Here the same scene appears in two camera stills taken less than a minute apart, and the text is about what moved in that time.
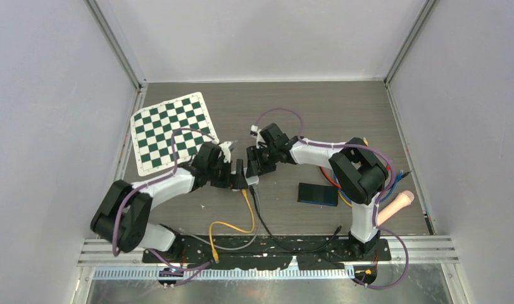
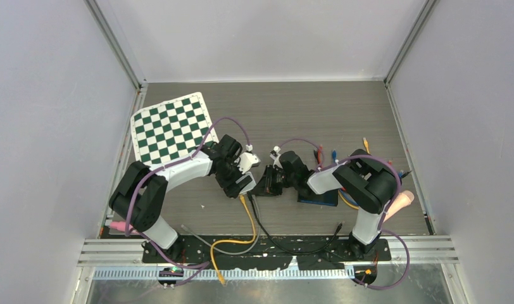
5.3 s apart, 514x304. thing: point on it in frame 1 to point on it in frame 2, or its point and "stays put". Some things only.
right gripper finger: [252, 167] to [270, 183]
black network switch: [318, 194] stays put
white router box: [250, 180] stays put
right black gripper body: [266, 158] to [290, 180]
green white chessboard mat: [152, 129] stays put
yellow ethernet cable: [366, 141] stays put
